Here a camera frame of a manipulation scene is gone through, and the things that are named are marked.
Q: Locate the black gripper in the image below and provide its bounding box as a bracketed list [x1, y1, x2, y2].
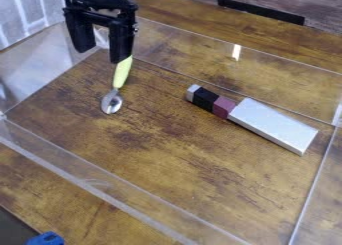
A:
[63, 0, 138, 64]

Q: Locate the black strip on table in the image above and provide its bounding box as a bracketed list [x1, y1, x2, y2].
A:
[217, 0, 305, 26]

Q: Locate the blue object at bottom edge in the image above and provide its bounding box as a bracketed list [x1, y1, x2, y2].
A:
[26, 232, 64, 245]

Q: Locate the clear acrylic triangle bracket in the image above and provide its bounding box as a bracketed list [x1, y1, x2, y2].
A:
[94, 26, 110, 49]

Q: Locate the spoon with yellow handle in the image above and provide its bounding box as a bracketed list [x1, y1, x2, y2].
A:
[100, 57, 133, 114]

